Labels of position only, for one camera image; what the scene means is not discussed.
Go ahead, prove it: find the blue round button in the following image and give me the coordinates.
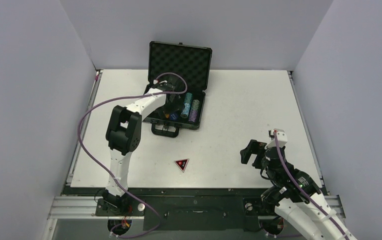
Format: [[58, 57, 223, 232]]
[[169, 113, 179, 121]]

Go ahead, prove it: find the triangular all-in button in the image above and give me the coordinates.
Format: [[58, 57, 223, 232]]
[[174, 158, 189, 173]]

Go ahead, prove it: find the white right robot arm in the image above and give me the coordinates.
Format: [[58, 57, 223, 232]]
[[240, 128, 356, 240]]

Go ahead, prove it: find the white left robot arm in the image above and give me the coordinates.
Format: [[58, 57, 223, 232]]
[[102, 79, 187, 215]]

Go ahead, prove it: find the teal chip stack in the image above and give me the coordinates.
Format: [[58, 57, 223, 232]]
[[184, 92, 193, 105]]

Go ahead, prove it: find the light blue chip stack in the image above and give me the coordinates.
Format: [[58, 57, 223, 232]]
[[180, 103, 191, 119]]

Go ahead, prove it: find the green-grey chip stack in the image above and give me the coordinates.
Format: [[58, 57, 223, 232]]
[[191, 99, 200, 111]]

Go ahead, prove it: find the purple chip stack right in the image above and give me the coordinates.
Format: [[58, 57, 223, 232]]
[[189, 109, 198, 123]]

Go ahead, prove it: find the black poker case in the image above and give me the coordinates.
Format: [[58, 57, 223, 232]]
[[145, 41, 212, 138]]

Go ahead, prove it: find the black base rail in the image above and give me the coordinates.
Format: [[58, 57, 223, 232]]
[[94, 187, 344, 233]]

